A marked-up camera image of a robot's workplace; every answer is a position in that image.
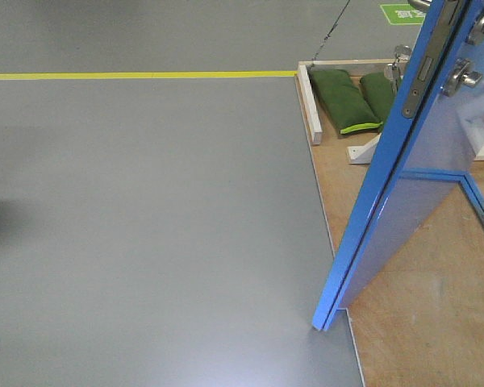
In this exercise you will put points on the blue door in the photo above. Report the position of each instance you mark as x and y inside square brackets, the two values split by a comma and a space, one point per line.
[395, 199]

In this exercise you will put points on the metal door latch plate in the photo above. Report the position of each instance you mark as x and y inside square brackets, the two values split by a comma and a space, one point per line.
[436, 42]

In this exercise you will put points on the green sandbag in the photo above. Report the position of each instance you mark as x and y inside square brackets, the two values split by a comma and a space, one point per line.
[378, 93]
[344, 101]

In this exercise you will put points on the plywood base platform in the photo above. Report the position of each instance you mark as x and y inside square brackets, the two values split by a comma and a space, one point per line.
[420, 321]

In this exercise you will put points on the green floor sign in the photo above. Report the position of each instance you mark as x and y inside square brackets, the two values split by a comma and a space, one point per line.
[402, 14]

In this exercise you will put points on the white diagonal brace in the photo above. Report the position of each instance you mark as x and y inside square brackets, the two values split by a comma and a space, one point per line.
[447, 140]

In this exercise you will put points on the inner lock thumbturn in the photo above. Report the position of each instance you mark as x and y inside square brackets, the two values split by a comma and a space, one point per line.
[463, 73]

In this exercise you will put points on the far white border rail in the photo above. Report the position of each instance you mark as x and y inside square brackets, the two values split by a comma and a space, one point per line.
[355, 68]

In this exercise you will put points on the silver door lever handle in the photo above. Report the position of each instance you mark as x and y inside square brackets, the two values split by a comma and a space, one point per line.
[421, 5]

